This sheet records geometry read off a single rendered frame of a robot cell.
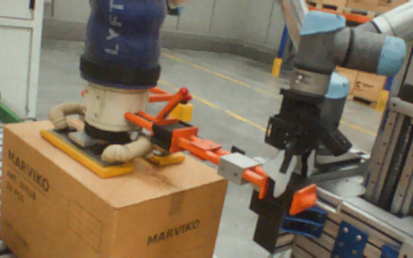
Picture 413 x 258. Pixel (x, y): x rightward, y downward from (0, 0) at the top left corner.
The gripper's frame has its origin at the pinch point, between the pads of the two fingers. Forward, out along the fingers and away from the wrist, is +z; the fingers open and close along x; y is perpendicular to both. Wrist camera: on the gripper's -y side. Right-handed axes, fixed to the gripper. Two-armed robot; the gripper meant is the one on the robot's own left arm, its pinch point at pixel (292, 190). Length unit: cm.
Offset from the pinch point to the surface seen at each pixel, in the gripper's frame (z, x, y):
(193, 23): 33, -793, 800
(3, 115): 47, -28, 199
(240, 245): 107, -133, 93
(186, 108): 9, -49, 79
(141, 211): 16.4, 12.6, 30.3
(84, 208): 19, 20, 42
